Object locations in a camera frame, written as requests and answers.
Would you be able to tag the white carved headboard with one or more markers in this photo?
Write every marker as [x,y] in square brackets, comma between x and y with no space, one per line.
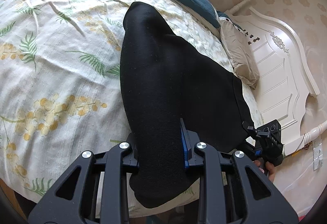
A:
[278,73]

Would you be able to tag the beige pillow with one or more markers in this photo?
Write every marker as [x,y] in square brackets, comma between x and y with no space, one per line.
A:
[240,60]

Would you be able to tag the floral leaf print bedsheet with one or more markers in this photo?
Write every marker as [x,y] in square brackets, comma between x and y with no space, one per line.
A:
[63,47]

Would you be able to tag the black and white pillow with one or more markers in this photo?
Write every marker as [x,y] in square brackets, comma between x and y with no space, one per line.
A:
[224,18]

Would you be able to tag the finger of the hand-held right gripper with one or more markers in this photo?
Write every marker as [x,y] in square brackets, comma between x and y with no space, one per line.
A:
[251,129]

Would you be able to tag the black pants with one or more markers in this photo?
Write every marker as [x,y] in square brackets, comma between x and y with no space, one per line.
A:
[158,86]

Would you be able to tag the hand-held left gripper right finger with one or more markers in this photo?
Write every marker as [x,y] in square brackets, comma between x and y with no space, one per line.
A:
[183,147]

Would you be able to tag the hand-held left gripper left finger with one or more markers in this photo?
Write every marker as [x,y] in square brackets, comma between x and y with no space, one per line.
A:
[131,155]

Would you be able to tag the white wall socket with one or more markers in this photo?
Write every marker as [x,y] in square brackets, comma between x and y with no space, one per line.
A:
[318,155]

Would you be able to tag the person's right hand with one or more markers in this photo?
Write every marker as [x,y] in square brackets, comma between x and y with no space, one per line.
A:
[269,171]

